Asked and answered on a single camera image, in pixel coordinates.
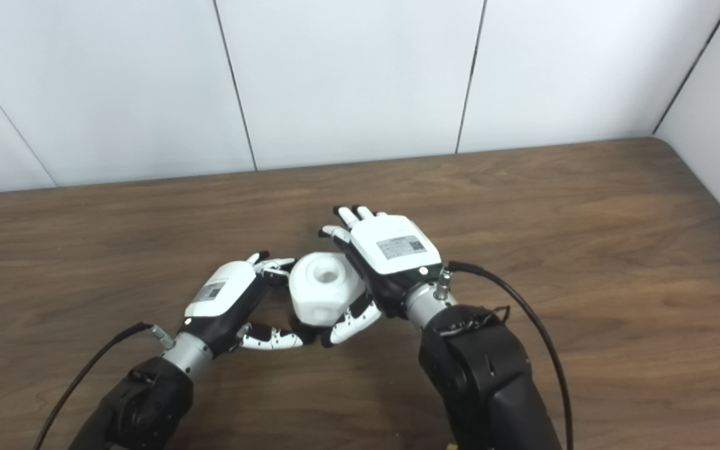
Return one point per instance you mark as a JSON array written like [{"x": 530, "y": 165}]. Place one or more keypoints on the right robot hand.
[{"x": 397, "y": 256}]

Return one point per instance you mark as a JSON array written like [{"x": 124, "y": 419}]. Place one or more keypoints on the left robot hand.
[{"x": 219, "y": 300}]

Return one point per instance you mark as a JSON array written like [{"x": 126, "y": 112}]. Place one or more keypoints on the round white piece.
[{"x": 322, "y": 290}]

